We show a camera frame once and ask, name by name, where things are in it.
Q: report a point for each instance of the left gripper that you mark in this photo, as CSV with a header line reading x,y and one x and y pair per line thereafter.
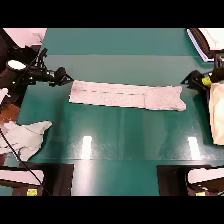
x,y
60,76

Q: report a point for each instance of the pink shirt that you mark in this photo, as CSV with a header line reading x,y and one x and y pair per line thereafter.
x,y
113,95

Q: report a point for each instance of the white garment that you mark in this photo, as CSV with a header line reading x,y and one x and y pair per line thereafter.
x,y
23,138

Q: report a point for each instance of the cream garment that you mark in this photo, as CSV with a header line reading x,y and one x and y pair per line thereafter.
x,y
218,116

